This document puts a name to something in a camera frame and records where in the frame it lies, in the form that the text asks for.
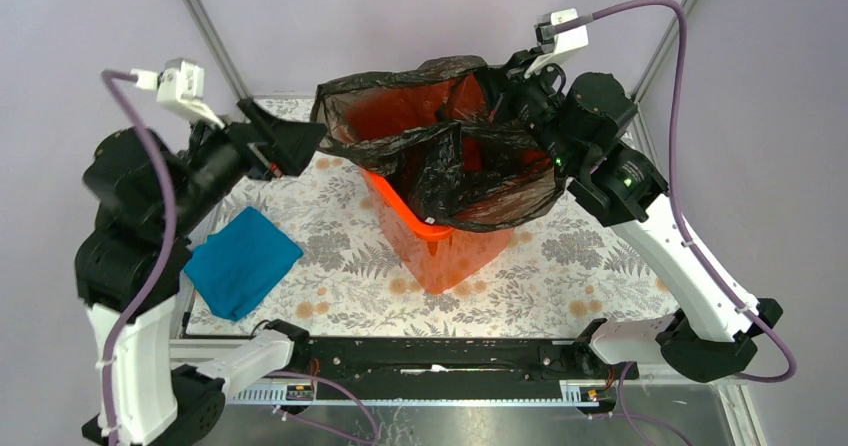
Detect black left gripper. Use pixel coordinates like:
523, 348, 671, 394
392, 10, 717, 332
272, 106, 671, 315
166, 91, 332, 232

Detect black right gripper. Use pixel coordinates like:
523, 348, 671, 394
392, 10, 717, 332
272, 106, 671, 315
473, 45, 580, 173

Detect black plastic trash bag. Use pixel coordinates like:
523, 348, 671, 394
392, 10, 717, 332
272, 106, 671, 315
310, 55, 565, 233

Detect orange plastic trash bin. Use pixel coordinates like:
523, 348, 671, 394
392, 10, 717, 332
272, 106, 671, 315
361, 169, 517, 293

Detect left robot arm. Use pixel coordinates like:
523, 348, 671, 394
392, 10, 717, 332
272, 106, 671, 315
74, 99, 327, 445

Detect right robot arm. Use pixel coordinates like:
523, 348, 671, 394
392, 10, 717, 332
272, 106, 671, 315
500, 48, 783, 383

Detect blue folded cloth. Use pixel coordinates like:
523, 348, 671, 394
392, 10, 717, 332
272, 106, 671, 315
183, 207, 303, 321

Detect floral patterned table mat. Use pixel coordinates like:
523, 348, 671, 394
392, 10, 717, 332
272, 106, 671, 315
187, 97, 684, 340

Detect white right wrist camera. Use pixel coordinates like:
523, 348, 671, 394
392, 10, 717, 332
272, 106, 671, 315
524, 8, 589, 79

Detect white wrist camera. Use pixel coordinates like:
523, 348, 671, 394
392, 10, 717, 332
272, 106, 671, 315
524, 8, 589, 79
130, 57, 225, 130

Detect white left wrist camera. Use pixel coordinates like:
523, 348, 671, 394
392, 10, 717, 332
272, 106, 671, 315
130, 57, 225, 130

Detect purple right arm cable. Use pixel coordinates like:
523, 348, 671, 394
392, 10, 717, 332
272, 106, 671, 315
549, 0, 798, 383

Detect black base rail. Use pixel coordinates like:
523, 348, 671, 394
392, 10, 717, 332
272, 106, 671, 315
283, 337, 640, 403

